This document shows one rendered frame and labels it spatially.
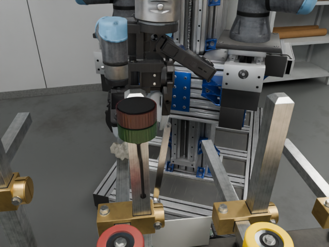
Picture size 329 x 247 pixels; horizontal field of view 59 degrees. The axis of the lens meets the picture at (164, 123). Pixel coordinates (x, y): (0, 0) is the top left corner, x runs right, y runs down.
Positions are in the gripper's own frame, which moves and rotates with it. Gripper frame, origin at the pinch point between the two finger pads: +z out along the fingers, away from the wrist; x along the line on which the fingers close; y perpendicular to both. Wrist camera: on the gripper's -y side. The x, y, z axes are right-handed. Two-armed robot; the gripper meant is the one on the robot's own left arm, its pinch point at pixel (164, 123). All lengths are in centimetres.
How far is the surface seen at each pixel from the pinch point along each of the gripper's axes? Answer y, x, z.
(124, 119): 7.7, 15.3, -9.6
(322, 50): -215, -260, 58
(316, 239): -39, 7, 31
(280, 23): -164, -274, 32
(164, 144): -0.1, 0.9, 4.6
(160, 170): 0.6, 2.4, 10.2
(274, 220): -23.7, 10.0, 18.9
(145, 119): 4.9, 15.6, -9.7
